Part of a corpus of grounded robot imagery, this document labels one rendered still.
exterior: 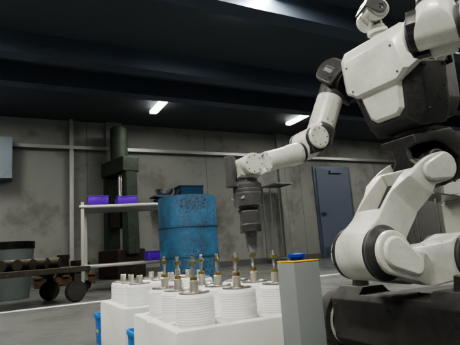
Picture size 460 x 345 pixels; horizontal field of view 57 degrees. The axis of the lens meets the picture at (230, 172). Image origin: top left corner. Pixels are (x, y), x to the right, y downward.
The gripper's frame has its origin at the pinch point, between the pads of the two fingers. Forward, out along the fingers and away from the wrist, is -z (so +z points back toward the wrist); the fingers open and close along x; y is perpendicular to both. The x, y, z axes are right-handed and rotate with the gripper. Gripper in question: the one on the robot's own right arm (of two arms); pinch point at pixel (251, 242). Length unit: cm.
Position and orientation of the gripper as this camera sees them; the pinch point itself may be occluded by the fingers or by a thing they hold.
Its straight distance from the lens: 129.1
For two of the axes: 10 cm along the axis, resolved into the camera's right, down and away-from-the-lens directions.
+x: -0.6, 1.8, 9.8
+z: -0.7, -9.8, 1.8
